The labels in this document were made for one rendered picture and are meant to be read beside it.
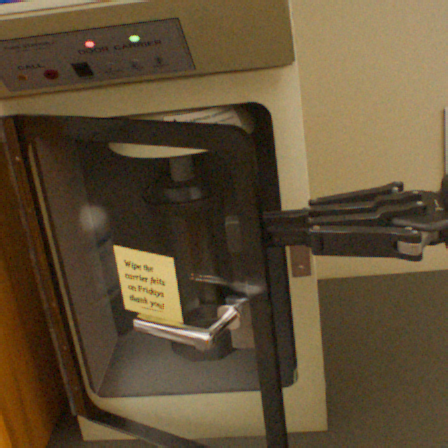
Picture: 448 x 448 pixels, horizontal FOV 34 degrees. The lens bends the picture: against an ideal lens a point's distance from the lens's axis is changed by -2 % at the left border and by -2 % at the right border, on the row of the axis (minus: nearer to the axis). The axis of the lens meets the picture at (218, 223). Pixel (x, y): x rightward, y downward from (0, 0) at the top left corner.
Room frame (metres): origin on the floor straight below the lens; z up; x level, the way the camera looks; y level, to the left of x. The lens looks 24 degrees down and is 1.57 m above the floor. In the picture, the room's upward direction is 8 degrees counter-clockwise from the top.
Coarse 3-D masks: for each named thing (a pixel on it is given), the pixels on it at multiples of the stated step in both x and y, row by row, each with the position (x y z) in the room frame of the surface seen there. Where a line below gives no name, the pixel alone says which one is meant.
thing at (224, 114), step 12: (192, 108) 0.79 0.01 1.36; (204, 108) 0.79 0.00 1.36; (216, 108) 0.80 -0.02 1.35; (228, 108) 0.81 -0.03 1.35; (240, 108) 0.82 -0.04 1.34; (168, 120) 0.79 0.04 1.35; (180, 120) 0.78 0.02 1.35; (192, 120) 0.78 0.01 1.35; (204, 120) 0.79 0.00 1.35; (216, 120) 0.79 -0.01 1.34; (228, 120) 0.80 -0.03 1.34; (240, 120) 0.81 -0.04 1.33; (252, 120) 0.83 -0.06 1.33
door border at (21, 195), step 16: (16, 144) 0.76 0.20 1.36; (16, 160) 0.77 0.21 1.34; (16, 176) 0.77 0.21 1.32; (16, 192) 0.77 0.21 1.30; (32, 208) 0.76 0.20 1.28; (32, 224) 0.77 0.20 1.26; (32, 240) 0.77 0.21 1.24; (48, 272) 0.76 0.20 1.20; (48, 288) 0.77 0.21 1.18; (48, 304) 0.77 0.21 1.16; (48, 320) 0.77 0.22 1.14; (64, 336) 0.76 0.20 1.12; (64, 352) 0.77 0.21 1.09; (64, 368) 0.77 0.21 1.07; (80, 400) 0.76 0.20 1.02
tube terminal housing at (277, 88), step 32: (32, 96) 0.78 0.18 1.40; (64, 96) 0.77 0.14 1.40; (96, 96) 0.77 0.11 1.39; (128, 96) 0.76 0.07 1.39; (160, 96) 0.76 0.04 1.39; (192, 96) 0.75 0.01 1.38; (224, 96) 0.75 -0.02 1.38; (256, 96) 0.75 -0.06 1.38; (288, 96) 0.74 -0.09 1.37; (288, 128) 0.74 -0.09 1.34; (288, 160) 0.74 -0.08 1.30; (288, 192) 0.74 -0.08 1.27; (288, 256) 0.74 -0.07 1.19; (320, 352) 0.74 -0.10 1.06; (320, 384) 0.74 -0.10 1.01; (288, 416) 0.75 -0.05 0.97; (320, 416) 0.74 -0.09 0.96
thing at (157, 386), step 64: (64, 128) 0.72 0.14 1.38; (128, 128) 0.67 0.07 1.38; (192, 128) 0.63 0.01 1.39; (64, 192) 0.73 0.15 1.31; (128, 192) 0.68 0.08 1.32; (192, 192) 0.63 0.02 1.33; (256, 192) 0.59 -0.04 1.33; (64, 256) 0.74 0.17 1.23; (192, 256) 0.64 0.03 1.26; (256, 256) 0.60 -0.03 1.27; (64, 320) 0.76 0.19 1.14; (128, 320) 0.70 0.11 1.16; (192, 320) 0.65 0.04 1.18; (256, 320) 0.60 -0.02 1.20; (128, 384) 0.71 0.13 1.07; (192, 384) 0.65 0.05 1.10; (256, 384) 0.61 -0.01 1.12
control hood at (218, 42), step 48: (48, 0) 0.66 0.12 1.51; (96, 0) 0.65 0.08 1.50; (144, 0) 0.65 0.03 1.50; (192, 0) 0.64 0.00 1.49; (240, 0) 0.64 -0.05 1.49; (288, 0) 0.65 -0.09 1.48; (192, 48) 0.70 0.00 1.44; (240, 48) 0.70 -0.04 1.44; (288, 48) 0.69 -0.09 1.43; (0, 96) 0.76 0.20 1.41
